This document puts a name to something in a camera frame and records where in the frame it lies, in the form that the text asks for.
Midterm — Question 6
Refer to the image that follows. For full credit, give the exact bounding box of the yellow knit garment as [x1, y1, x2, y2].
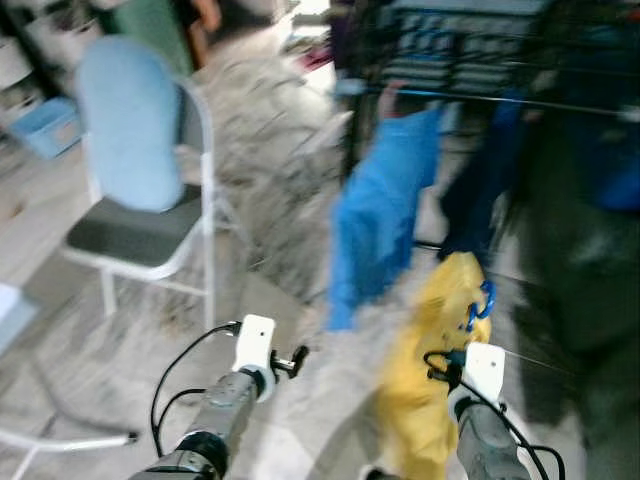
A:
[375, 250, 493, 480]

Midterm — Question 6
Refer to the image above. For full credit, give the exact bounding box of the blue plastic hanger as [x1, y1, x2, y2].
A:
[463, 278, 497, 333]

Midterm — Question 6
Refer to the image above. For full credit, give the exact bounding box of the dark hanging garment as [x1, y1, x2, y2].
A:
[510, 90, 640, 480]

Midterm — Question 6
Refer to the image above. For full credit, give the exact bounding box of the bright blue shirt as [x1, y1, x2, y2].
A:
[328, 105, 446, 333]

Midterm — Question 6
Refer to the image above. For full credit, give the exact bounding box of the navy blue hooded garment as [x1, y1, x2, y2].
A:
[438, 95, 526, 263]

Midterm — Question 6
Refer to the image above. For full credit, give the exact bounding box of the white folding chair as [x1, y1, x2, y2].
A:
[58, 75, 241, 331]

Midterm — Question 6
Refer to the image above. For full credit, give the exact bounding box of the royal blue fabric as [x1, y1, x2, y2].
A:
[585, 25, 640, 211]

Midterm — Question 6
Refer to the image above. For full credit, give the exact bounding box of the light blue cushion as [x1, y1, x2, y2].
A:
[77, 35, 186, 213]

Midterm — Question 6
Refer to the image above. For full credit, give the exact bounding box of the black metal clothes rack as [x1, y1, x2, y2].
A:
[335, 0, 640, 119]

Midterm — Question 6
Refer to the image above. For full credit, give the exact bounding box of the light blue storage bin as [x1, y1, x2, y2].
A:
[5, 97, 83, 159]

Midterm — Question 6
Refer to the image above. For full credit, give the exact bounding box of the person in green top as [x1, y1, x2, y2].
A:
[105, 0, 223, 79]

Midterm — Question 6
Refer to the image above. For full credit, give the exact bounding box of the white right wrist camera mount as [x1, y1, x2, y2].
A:
[460, 342, 507, 403]

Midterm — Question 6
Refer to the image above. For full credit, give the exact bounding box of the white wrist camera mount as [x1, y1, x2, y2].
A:
[232, 314, 278, 376]
[460, 342, 507, 403]

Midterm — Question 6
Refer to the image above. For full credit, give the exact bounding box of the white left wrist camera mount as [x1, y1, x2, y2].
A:
[232, 314, 278, 376]

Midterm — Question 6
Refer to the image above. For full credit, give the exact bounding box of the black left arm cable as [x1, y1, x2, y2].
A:
[148, 320, 243, 456]
[155, 388, 206, 441]

